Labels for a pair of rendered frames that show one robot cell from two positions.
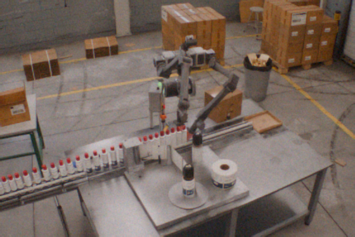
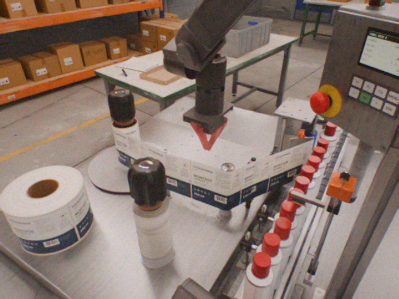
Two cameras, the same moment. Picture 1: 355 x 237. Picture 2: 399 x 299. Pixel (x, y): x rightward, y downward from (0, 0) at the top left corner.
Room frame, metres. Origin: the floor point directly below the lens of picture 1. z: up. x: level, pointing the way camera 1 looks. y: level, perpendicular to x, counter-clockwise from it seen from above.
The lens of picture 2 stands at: (3.01, -0.32, 1.55)
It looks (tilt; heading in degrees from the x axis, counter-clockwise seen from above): 34 degrees down; 148
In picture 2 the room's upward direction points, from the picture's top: straight up
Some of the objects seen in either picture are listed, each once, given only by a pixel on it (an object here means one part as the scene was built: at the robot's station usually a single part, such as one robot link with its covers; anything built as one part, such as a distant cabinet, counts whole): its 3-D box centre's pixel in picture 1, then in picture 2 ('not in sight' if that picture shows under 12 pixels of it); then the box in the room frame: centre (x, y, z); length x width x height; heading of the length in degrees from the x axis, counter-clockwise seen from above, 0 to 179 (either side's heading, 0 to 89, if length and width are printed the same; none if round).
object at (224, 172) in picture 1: (224, 173); (50, 208); (2.29, -0.36, 0.95); 0.20 x 0.20 x 0.14
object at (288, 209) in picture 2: (167, 140); (282, 237); (2.72, 0.09, 0.98); 0.05 x 0.05 x 0.20
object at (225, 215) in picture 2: (168, 155); (226, 192); (2.52, 0.07, 0.97); 0.05 x 0.05 x 0.19
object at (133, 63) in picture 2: not in sight; (135, 65); (0.86, 0.45, 0.81); 0.38 x 0.36 x 0.02; 107
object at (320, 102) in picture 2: not in sight; (321, 102); (2.72, 0.11, 1.33); 0.04 x 0.03 x 0.04; 171
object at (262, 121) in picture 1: (263, 121); not in sight; (3.19, -0.86, 0.85); 0.30 x 0.26 x 0.04; 116
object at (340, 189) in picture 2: (165, 130); (309, 228); (2.77, 0.11, 1.05); 0.10 x 0.04 x 0.33; 26
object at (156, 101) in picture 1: (156, 97); (383, 76); (2.78, 0.17, 1.38); 0.17 x 0.10 x 0.19; 171
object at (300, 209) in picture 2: (162, 141); (289, 223); (2.70, 0.13, 0.98); 0.05 x 0.05 x 0.20
